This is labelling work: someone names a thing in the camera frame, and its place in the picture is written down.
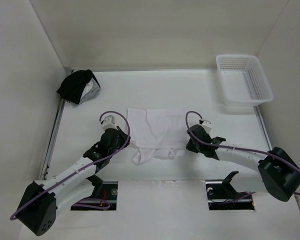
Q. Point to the white folded tank top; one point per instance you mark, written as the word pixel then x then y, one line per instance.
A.
pixel 87 88

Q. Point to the white tank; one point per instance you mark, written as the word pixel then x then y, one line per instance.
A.
pixel 157 133
pixel 87 88

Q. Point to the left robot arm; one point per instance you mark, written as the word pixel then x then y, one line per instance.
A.
pixel 43 201

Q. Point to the grey folded tank top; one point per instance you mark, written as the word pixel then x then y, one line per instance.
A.
pixel 90 95

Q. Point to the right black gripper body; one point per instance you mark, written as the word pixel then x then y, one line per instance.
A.
pixel 194 146

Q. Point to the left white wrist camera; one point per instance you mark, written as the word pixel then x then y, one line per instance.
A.
pixel 108 122

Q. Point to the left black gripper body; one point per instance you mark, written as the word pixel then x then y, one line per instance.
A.
pixel 121 143

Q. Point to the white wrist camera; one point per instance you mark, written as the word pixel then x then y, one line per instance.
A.
pixel 207 125
pixel 108 122

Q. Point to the black folded tank top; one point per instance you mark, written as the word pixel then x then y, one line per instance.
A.
pixel 72 87

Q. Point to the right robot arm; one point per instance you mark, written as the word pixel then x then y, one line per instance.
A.
pixel 278 173

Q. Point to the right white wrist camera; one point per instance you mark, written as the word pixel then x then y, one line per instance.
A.
pixel 207 125

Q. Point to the white plastic basket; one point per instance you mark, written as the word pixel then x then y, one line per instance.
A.
pixel 242 80

